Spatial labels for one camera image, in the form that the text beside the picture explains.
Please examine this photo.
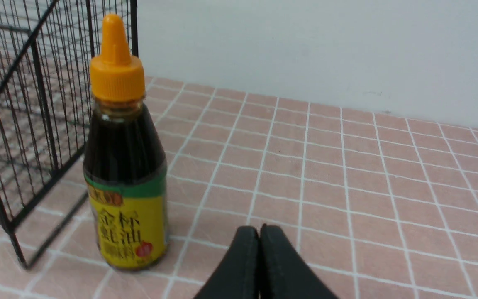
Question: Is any dark sauce bottle orange cap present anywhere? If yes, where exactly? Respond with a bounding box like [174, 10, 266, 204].
[83, 14, 169, 271]

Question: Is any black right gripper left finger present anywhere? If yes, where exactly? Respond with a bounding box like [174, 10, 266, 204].
[194, 226, 259, 299]

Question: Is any black wire mesh rack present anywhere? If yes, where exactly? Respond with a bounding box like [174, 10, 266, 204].
[0, 0, 138, 270]

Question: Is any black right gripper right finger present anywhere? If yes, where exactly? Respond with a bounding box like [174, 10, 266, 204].
[260, 224, 337, 299]

